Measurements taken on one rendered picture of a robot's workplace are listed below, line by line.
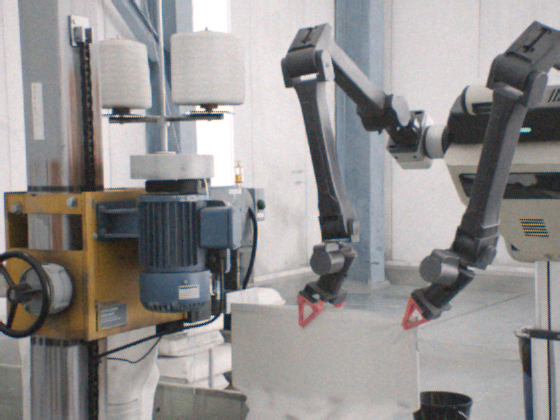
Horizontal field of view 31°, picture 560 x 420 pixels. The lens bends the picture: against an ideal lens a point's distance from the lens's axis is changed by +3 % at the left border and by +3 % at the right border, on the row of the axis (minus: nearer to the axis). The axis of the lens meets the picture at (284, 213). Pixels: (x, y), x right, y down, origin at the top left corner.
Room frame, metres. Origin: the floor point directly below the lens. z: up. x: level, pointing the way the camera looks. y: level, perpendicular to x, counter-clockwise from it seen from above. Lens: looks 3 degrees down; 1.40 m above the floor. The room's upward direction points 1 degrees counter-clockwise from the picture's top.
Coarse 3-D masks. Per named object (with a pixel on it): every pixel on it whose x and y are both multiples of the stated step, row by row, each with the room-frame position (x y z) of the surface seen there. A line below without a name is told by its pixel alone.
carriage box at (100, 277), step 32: (96, 192) 2.13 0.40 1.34; (128, 192) 2.21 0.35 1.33; (96, 224) 2.13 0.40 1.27; (64, 256) 2.13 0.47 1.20; (96, 256) 2.12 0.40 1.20; (128, 256) 2.21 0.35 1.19; (96, 288) 2.12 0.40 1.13; (128, 288) 2.21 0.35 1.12; (32, 320) 2.18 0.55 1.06; (64, 320) 2.13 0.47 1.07; (96, 320) 2.12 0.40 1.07; (128, 320) 2.20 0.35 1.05; (160, 320) 2.30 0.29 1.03
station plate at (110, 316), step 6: (108, 306) 2.14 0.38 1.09; (114, 306) 2.16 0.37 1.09; (120, 306) 2.17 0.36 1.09; (126, 306) 2.19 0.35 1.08; (102, 312) 2.13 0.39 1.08; (108, 312) 2.14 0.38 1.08; (114, 312) 2.16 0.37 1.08; (120, 312) 2.17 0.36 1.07; (126, 312) 2.19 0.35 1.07; (102, 318) 2.13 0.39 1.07; (108, 318) 2.14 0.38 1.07; (114, 318) 2.16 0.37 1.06; (120, 318) 2.17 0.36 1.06; (126, 318) 2.19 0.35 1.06; (102, 324) 2.13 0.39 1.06; (108, 324) 2.14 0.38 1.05; (114, 324) 2.16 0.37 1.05; (120, 324) 2.17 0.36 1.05
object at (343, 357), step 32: (256, 320) 2.38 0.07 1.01; (288, 320) 2.31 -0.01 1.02; (320, 320) 2.26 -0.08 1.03; (352, 320) 2.24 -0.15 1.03; (384, 320) 2.21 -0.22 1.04; (416, 320) 2.18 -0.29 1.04; (256, 352) 2.38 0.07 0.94; (288, 352) 2.31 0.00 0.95; (320, 352) 2.26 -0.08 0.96; (352, 352) 2.24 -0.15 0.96; (384, 352) 2.22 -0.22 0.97; (416, 352) 2.18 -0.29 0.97; (256, 384) 2.38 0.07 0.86; (288, 384) 2.31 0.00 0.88; (320, 384) 2.26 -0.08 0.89; (352, 384) 2.24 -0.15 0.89; (384, 384) 2.22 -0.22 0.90; (416, 384) 2.18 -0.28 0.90; (256, 416) 2.32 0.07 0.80; (288, 416) 2.27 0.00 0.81; (320, 416) 2.25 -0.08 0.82; (352, 416) 2.21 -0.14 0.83; (384, 416) 2.20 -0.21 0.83
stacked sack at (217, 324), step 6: (222, 318) 5.26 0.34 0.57; (186, 324) 5.05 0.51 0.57; (192, 324) 5.05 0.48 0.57; (210, 324) 5.18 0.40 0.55; (216, 324) 5.22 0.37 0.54; (222, 324) 5.26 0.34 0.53; (186, 330) 5.03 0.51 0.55; (192, 330) 5.05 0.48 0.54; (198, 330) 5.09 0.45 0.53; (204, 330) 5.14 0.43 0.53; (210, 330) 5.19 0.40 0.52; (216, 330) 5.27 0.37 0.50; (162, 336) 5.12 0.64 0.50; (168, 336) 5.10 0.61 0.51; (174, 336) 5.07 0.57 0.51; (180, 336) 5.05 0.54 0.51; (186, 336) 5.05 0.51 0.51
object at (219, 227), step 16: (208, 208) 2.09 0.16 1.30; (224, 208) 2.08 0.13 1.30; (240, 208) 2.15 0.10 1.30; (208, 224) 2.08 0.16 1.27; (224, 224) 2.07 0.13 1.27; (240, 224) 2.15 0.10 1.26; (208, 240) 2.08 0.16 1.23; (224, 240) 2.07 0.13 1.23; (240, 240) 2.15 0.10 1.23; (224, 256) 2.12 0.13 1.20
